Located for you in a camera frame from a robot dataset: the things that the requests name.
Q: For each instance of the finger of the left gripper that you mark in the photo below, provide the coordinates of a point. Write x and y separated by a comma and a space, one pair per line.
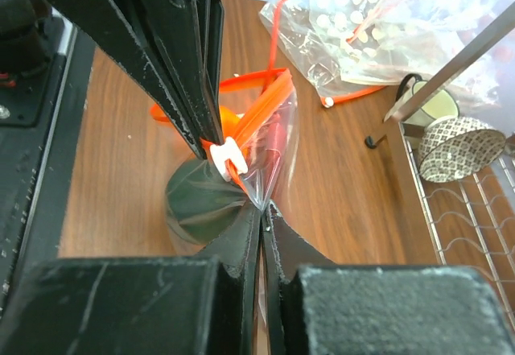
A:
179, 42
104, 21

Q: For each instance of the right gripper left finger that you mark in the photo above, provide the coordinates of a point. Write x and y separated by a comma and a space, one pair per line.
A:
228, 299

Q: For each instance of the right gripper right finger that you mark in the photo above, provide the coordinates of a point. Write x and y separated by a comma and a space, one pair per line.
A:
284, 251

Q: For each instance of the dark green toy avocado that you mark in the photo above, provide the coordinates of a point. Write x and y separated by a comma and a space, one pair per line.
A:
200, 204

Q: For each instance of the red toy lobster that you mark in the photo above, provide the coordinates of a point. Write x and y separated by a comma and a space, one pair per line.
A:
276, 140

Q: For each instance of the clear zip bag orange zipper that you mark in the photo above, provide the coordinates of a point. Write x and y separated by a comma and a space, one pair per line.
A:
261, 97

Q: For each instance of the pile of clear zip bags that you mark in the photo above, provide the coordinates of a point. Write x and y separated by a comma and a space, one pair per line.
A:
351, 48

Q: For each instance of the metal dish rack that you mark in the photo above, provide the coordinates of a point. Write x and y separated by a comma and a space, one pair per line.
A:
470, 222

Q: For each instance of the grey patterned bowl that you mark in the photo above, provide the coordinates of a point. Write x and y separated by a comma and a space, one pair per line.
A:
454, 148

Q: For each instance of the cream enamel mug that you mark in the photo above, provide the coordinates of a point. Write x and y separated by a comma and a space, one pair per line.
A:
441, 105

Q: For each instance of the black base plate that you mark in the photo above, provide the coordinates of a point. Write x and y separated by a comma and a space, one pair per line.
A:
47, 50

